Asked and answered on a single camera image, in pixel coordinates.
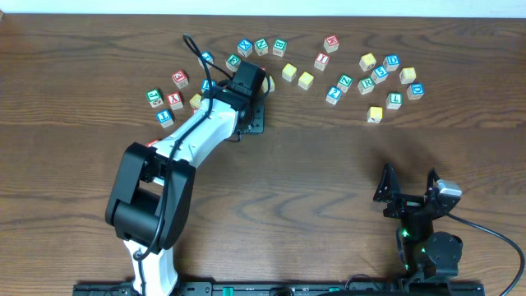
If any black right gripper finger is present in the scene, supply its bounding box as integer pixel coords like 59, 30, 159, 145
427, 168, 440, 193
373, 164, 400, 202

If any yellow O block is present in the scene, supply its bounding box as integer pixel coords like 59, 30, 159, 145
282, 63, 298, 82

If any green R block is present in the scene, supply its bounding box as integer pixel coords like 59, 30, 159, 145
358, 77, 375, 95

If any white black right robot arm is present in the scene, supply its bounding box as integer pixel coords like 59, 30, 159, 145
373, 164, 463, 286

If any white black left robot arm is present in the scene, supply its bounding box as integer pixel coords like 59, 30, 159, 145
105, 86, 257, 295

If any yellow S block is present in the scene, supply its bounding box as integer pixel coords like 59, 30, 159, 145
261, 76, 275, 94

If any blue L block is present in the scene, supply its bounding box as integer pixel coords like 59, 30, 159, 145
201, 79, 216, 93

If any yellow G block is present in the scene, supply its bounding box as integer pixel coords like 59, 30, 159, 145
190, 94, 202, 109

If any green F block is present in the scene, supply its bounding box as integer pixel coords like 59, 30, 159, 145
225, 54, 242, 72

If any yellow W block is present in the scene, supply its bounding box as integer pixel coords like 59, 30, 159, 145
367, 106, 383, 123

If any green N block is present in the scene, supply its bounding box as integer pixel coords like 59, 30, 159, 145
254, 38, 269, 56

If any blue X block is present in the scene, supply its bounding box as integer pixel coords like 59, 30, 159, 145
238, 39, 253, 58

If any blue P block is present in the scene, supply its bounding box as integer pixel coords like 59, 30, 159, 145
198, 51, 214, 68

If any green B block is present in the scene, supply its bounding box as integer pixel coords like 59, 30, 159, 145
272, 39, 288, 57

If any red Y block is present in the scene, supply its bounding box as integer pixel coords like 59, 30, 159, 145
167, 92, 184, 110

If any red E block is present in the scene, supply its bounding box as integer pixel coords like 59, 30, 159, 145
172, 70, 189, 89

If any green L block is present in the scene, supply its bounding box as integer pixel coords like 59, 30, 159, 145
386, 92, 403, 109

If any blue T block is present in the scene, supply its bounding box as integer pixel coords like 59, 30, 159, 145
156, 109, 174, 128

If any blue D block lower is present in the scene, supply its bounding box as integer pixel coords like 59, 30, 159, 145
407, 83, 425, 100

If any blue d block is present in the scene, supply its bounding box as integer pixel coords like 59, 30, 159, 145
407, 83, 425, 100
382, 54, 400, 72

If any blue 2 block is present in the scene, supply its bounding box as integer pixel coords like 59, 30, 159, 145
325, 86, 343, 105

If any red I block right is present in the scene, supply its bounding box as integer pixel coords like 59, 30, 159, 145
314, 53, 330, 71

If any green J block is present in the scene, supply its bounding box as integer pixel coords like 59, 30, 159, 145
146, 89, 164, 108

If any green Z block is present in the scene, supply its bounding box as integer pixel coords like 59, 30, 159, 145
337, 74, 353, 93

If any yellow 8 block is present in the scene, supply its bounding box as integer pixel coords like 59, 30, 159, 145
399, 67, 417, 85

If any red O block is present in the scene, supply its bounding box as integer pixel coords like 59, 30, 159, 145
145, 139, 159, 147

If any blue 5 block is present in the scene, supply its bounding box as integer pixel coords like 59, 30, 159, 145
371, 66, 389, 84

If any red H block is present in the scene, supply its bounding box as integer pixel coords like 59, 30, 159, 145
324, 35, 339, 53

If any blue D block upper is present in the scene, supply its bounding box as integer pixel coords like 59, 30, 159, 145
382, 54, 400, 72

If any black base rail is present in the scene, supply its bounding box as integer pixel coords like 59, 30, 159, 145
72, 280, 486, 296

